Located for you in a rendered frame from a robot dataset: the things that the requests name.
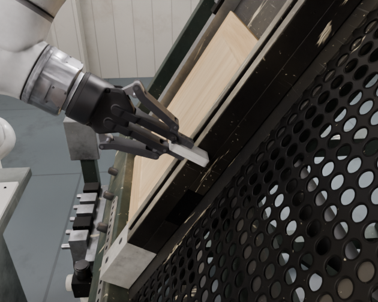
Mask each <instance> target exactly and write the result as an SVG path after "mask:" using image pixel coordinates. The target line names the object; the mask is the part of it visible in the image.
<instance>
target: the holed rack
mask: <svg viewBox="0 0 378 302"><path fill-rule="evenodd" d="M117 203H118V196H116V198H115V199H114V200H113V202H112V207H111V211H110V218H109V225H108V229H107V236H106V243H105V247H104V253H103V257H104V256H105V254H106V253H107V251H108V250H109V249H110V247H111V244H112V236H113V228H114V223H115V216H116V208H117ZM105 284H106V282H105V281H103V280H100V279H99V283H98V289H97V296H96V301H95V302H103V296H104V289H105Z"/></svg>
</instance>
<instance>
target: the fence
mask: <svg viewBox="0 0 378 302"><path fill-rule="evenodd" d="M240 1H241V0H224V2H223V4H222V5H221V7H220V9H219V10H218V11H217V13H216V15H215V14H213V13H212V14H211V16H210V18H209V19H208V21H207V23H206V24H205V26H204V27H203V29H202V30H201V32H200V34H199V35H198V37H197V38H196V40H195V42H194V43H193V45H192V46H191V48H190V49H189V51H188V53H187V54H186V56H185V58H184V59H183V61H182V62H181V64H180V66H179V67H178V69H177V70H176V72H175V73H174V75H173V77H172V78H171V79H170V81H169V83H168V84H167V86H166V88H165V89H164V90H163V93H162V94H161V95H160V97H159V99H158V100H157V101H158V102H160V103H161V104H162V105H163V106H164V107H166V108H167V107H168V106H169V104H170V103H171V101H172V99H173V98H174V97H175V95H176V94H177V92H178V90H179V89H180V87H181V86H182V84H183V83H184V81H185V80H186V78H187V77H188V75H189V73H190V72H191V70H192V69H193V68H194V66H195V64H196V63H197V61H198V60H199V58H200V57H201V55H202V54H203V52H204V51H205V49H206V48H207V46H208V44H209V43H210V42H211V40H212V38H213V37H214V35H215V34H216V32H217V31H218V29H219V27H220V26H221V24H222V23H223V22H224V20H225V18H226V17H227V15H228V14H229V12H230V11H232V12H234V10H235V8H236V7H237V6H238V4H239V3H240ZM149 115H150V116H152V117H154V118H156V119H158V120H160V119H159V118H158V117H157V116H156V115H155V114H154V113H153V112H151V111H150V113H149Z"/></svg>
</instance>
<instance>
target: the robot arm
mask: <svg viewBox="0 0 378 302"><path fill-rule="evenodd" d="M65 1H66V0H0V94H1V95H8V96H12V97H14V98H17V99H19V100H22V101H24V102H25V103H27V104H30V105H33V106H34V107H37V108H39V109H40V110H43V111H45V112H47V113H49V114H51V115H53V116H58V115H59V114H60V112H61V110H64V111H65V114H66V116H67V117H69V118H70V119H73V120H75V121H76V122H79V123H81V124H82V125H87V126H90V127H91V128H92V129H93V130H94V132H96V133H97V134H98V136H99V141H100V143H99V145H98V147H99V149H101V150H112V149H113V150H118V151H121V152H125V153H130V154H133V155H137V156H142V157H145V158H149V159H154V160H157V159H159V157H160V156H161V155H162V154H165V153H166V154H169V155H171V156H173V157H175V158H177V159H179V160H182V161H183V160H184V159H185V158H187V159H189V160H191V161H193V162H195V163H197V164H199V165H201V166H203V167H206V166H207V164H208V163H209V157H208V153H207V152H206V151H204V150H202V149H200V148H199V147H197V146H195V145H194V141H193V140H192V138H190V137H188V136H186V135H184V134H182V133H180V132H179V131H178V129H179V120H178V118H177V117H175V116H174V115H173V114H172V113H171V112H170V111H169V110H168V109H167V108H166V107H164V106H163V105H162V104H161V103H160V102H158V101H157V100H156V99H155V98H154V97H153V96H152V95H151V94H150V93H149V92H147V91H146V89H145V87H144V85H143V84H142V82H141V81H140V80H139V79H135V80H134V82H133V83H132V84H130V85H128V86H126V87H122V86H120V85H113V84H110V83H109V82H108V81H105V80H104V79H102V78H100V77H98V76H97V75H95V74H93V73H90V72H86V73H85V74H84V73H82V69H83V63H82V62H81V61H78V60H77V59H75V58H73V57H71V56H70V55H68V54H66V53H64V52H62V51H60V50H58V49H57V48H56V47H55V46H51V45H50V44H47V43H46V39H47V36H48V33H49V29H50V27H51V24H52V22H53V19H54V18H55V16H56V14H57V13H58V11H59V9H60V8H61V7H62V6H63V4H64V3H65ZM129 95H131V96H132V97H133V98H138V100H139V101H140V102H141V103H142V104H143V105H144V106H145V107H146V108H148V109H149V110H150V111H151V112H153V113H154V114H155V115H156V116H157V117H158V118H159V119H161V120H162V121H163V122H162V121H160V120H158V119H156V118H154V117H152V116H150V115H148V114H146V113H144V112H143V111H141V110H140V109H139V108H137V107H136V106H134V105H133V103H132V101H131V99H130V97H129ZM136 124H139V125H140V126H142V127H144V128H146V129H148V130H150V131H152V132H154V133H156V134H158V135H160V136H162V137H164V138H166V140H165V139H163V138H161V137H159V136H157V135H155V134H153V133H151V132H149V131H147V130H145V129H143V128H141V127H140V126H138V125H136ZM117 132H118V133H120V134H122V135H124V136H126V137H131V138H133V139H135V140H137V141H134V140H130V139H127V138H123V137H118V136H112V134H110V133H117ZM168 140H169V143H168ZM15 142H16V135H15V133H14V130H13V128H12V127H11V125H10V124H9V123H8V122H7V121H6V120H4V119H3V118H0V160H1V159H2V158H4V157H5V156H7V155H8V154H9V153H10V152H11V150H12V149H13V147H14V145H15Z"/></svg>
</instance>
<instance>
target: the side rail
mask: <svg viewBox="0 0 378 302"><path fill-rule="evenodd" d="M214 4H215V2H214V0H200V1H199V3H198V5H197V6H196V8H195V9H194V11H193V13H192V14H191V16H190V18H189V19H188V21H187V23H186V24H185V26H184V28H183V29H182V31H181V33H180V34H179V36H178V37H177V39H176V41H175V42H174V44H173V46H172V48H171V49H170V51H169V52H168V54H167V56H166V57H165V59H164V61H163V62H162V64H161V65H160V67H159V69H158V71H157V72H156V74H155V75H154V77H153V79H152V80H151V82H150V84H149V86H148V87H147V88H146V91H147V92H149V93H150V94H151V95H152V96H153V97H154V98H155V99H156V100H158V99H159V97H160V95H161V94H162V93H163V90H164V89H165V88H166V86H167V84H168V83H169V81H170V79H171V78H172V77H173V75H174V73H175V72H176V70H177V69H178V67H179V66H180V64H181V62H182V61H183V59H184V58H185V56H186V54H187V53H188V51H189V49H190V48H191V46H192V45H193V43H194V42H195V40H196V38H197V37H198V35H199V34H200V32H201V30H202V29H203V27H204V26H205V24H206V23H207V21H208V19H209V18H210V16H211V14H212V11H211V8H212V7H213V5H214ZM136 107H137V108H139V109H140V110H141V111H143V112H144V113H146V114H149V113H150V110H149V109H148V108H146V107H145V106H144V105H143V104H142V103H141V102H140V101H139V102H138V103H137V105H136Z"/></svg>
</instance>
